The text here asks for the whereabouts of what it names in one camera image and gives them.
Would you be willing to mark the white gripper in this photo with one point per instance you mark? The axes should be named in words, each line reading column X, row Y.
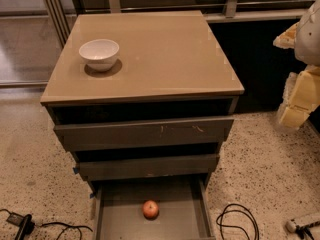
column 309, row 35

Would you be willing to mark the red apple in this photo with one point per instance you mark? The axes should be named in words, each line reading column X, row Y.
column 150, row 209

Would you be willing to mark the grey drawer cabinet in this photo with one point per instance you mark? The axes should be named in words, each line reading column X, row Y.
column 169, row 66

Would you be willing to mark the grey top drawer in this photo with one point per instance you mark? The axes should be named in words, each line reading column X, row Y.
column 101, row 136

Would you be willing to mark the grey open bottom drawer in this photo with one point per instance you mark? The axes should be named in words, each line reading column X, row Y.
column 167, row 208

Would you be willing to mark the grey middle drawer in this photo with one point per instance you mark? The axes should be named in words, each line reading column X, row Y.
column 148, row 167

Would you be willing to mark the white power strip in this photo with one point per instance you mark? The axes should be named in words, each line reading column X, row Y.
column 306, row 221

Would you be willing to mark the white ceramic bowl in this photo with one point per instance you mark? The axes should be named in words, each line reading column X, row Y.
column 100, row 54

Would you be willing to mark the blue tape piece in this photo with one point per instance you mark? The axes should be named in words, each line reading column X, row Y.
column 75, row 170

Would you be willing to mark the black power adapter with cable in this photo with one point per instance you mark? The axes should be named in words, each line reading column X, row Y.
column 26, row 225

